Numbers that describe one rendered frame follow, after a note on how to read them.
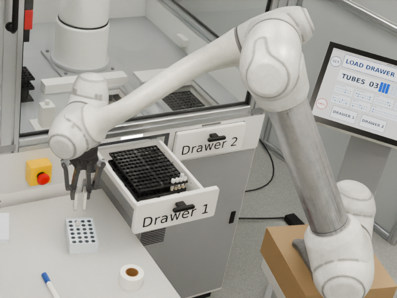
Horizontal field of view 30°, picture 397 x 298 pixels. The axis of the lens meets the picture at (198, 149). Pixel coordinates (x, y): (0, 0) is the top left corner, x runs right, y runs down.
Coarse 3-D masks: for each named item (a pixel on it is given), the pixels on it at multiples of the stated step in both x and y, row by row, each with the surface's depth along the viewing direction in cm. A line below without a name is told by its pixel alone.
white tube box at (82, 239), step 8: (72, 224) 227; (80, 224) 227; (88, 224) 228; (72, 232) 224; (80, 232) 224; (88, 232) 224; (72, 240) 220; (80, 240) 221; (88, 240) 222; (96, 240) 222; (72, 248) 219; (80, 248) 220; (88, 248) 221; (96, 248) 222
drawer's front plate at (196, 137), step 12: (180, 132) 257; (192, 132) 259; (204, 132) 262; (216, 132) 265; (228, 132) 268; (240, 132) 271; (180, 144) 259; (192, 144) 262; (204, 144) 265; (216, 144) 268; (228, 144) 271; (240, 144) 275; (180, 156) 262; (192, 156) 265
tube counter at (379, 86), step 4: (372, 80) 273; (376, 80) 273; (372, 84) 273; (376, 84) 272; (380, 84) 272; (384, 84) 272; (388, 84) 272; (368, 88) 273; (372, 88) 272; (376, 88) 272; (380, 88) 272; (384, 88) 272; (388, 88) 272; (392, 88) 271; (396, 88) 271; (380, 92) 272; (384, 92) 271; (388, 92) 271; (392, 92) 271; (396, 92) 271; (396, 96) 270
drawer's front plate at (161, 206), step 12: (192, 192) 228; (204, 192) 230; (216, 192) 233; (144, 204) 219; (156, 204) 222; (168, 204) 224; (204, 204) 233; (144, 216) 222; (156, 216) 224; (168, 216) 227; (180, 216) 230; (192, 216) 233; (204, 216) 236; (132, 228) 223; (144, 228) 225; (156, 228) 227
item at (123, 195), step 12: (132, 144) 252; (144, 144) 255; (156, 144) 257; (108, 156) 249; (168, 156) 252; (108, 168) 238; (180, 168) 246; (108, 180) 238; (120, 180) 233; (192, 180) 240; (120, 192) 231; (180, 192) 243; (132, 204) 225; (132, 216) 226
